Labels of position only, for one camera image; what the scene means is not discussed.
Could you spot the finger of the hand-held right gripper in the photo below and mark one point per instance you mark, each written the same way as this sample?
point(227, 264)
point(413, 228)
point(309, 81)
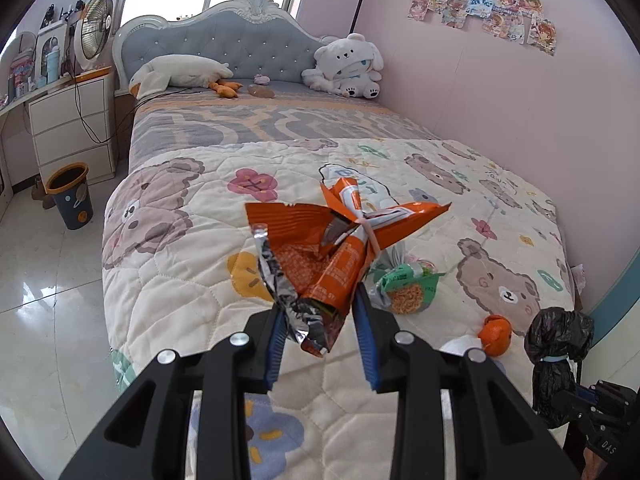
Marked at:
point(586, 394)

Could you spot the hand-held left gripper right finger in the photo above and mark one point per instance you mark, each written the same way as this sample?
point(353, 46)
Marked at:
point(365, 345)

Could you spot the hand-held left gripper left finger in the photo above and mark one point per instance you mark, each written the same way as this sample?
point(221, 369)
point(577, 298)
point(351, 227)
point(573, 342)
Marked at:
point(274, 355)

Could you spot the black plastic bag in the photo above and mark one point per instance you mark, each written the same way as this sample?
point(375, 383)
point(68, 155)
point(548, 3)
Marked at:
point(555, 335)

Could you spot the green snack packet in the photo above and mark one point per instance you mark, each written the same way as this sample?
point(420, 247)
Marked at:
point(405, 290)

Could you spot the white tissue wad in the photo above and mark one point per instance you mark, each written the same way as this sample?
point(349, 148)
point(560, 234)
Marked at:
point(460, 345)

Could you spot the orange foil snack bag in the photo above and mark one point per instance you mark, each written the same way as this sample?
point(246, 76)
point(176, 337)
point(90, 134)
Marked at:
point(310, 265)

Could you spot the orange tangerine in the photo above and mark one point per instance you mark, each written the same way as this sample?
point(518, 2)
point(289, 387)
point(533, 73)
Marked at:
point(495, 335)

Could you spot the person's right hand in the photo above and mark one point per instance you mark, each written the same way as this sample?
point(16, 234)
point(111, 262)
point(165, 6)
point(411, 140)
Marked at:
point(591, 465)

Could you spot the bear print quilt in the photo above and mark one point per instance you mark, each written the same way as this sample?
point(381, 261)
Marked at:
point(200, 280)

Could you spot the grey patterned blanket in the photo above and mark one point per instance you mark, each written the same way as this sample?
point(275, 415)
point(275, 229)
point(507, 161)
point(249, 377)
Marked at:
point(225, 125)

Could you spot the blue bin with orange rim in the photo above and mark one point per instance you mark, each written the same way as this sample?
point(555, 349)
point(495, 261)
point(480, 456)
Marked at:
point(70, 205)

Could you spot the small brown toy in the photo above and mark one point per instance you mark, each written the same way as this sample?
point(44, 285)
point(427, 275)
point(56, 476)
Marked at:
point(260, 91)

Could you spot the small pink toy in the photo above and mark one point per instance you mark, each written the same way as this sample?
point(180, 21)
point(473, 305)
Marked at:
point(261, 79)

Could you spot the white dog plush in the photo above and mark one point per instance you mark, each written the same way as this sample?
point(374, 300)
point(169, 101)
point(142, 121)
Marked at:
point(345, 62)

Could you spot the brown boot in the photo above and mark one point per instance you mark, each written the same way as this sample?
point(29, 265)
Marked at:
point(40, 190)

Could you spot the white goose plush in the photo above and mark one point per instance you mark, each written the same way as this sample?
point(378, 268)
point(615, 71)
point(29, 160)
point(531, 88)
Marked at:
point(175, 72)

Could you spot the bed with grey tufted headboard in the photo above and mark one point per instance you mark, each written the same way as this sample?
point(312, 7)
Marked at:
point(225, 45)

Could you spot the white drawer cabinet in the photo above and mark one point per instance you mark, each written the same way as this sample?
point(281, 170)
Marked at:
point(65, 120)

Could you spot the white desk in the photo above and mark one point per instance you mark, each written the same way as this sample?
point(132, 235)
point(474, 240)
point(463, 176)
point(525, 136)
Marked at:
point(15, 102)

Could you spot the light blue tumbler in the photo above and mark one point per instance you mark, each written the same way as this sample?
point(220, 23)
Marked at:
point(53, 65)

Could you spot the white standing fan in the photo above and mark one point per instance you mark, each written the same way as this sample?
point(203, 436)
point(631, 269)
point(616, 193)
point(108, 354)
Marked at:
point(92, 25)

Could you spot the white arched makeup box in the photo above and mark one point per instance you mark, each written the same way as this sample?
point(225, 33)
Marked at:
point(55, 35)

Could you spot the round vanity mirror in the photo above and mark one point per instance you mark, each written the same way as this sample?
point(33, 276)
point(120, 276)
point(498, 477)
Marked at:
point(22, 45)

